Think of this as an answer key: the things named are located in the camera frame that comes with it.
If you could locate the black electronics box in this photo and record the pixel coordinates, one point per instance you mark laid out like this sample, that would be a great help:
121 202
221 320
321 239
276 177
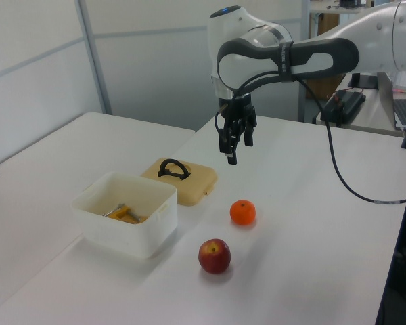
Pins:
348 101

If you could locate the dark metal frame post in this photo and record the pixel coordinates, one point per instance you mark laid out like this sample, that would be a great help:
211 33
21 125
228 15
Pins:
401 254

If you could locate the white plastic container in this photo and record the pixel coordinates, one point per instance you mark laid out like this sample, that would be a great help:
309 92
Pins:
128 240

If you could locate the orange toy mandarin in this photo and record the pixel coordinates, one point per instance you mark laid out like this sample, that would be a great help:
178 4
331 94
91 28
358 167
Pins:
243 212

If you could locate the grey partition post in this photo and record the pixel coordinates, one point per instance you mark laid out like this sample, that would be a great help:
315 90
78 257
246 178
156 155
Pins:
304 50
94 57

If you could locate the silver laptop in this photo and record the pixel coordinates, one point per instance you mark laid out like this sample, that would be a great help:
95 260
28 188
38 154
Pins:
387 101

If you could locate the yellow toy tool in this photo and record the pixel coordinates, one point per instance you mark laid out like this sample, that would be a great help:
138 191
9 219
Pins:
122 213

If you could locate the brown wooden cabinet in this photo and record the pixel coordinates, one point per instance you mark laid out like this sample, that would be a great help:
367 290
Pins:
329 23

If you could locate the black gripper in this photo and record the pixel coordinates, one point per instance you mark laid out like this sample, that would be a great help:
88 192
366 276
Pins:
238 110

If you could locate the red toy apple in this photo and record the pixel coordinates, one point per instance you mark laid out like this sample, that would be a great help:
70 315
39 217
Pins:
214 257

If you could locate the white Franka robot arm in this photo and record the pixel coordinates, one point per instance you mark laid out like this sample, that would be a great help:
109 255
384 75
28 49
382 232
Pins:
238 67

